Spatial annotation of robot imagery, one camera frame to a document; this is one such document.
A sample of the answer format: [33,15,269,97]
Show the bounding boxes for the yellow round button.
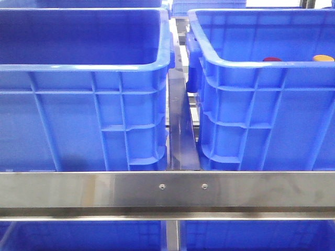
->
[312,54,335,62]

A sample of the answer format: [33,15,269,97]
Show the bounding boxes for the blue plastic crate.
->
[1,8,174,172]
[186,9,334,171]

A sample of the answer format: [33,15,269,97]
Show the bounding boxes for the far blue crate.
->
[172,0,247,17]

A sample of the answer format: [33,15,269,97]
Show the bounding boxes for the red round button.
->
[263,56,282,62]

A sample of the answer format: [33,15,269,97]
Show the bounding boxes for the lower left blue crate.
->
[1,221,167,250]

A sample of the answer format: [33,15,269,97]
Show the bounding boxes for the blue plastic crate right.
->
[186,9,334,171]

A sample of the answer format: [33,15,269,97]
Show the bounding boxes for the blue plastic crate left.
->
[1,8,174,172]

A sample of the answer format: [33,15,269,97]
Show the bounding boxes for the blue crate behind left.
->
[36,0,170,8]

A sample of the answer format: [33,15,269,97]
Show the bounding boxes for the metal shelf rack frame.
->
[1,18,334,250]

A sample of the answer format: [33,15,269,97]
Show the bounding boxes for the lower right blue crate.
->
[182,220,334,250]

